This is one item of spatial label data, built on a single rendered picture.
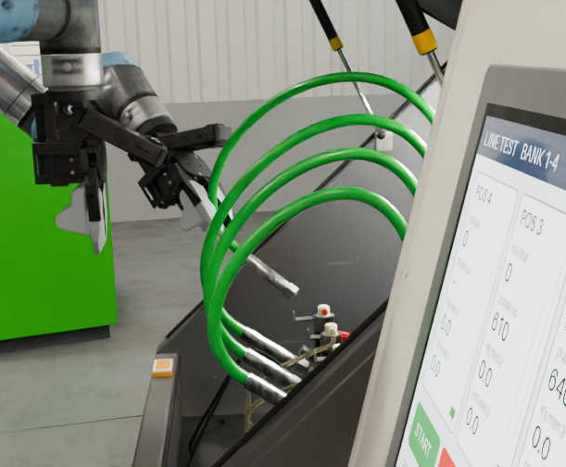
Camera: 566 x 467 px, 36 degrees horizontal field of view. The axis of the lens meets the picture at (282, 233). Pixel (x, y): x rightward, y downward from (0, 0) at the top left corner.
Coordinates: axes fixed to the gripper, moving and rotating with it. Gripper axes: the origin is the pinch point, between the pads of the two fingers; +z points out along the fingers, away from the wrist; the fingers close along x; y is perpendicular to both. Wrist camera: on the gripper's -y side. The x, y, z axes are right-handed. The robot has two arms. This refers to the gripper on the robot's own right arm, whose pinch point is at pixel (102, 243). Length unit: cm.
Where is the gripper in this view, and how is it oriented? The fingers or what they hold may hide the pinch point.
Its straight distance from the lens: 116.3
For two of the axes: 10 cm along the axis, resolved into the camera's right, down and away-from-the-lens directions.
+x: 0.7, 2.1, -9.8
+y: -10.0, 0.4, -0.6
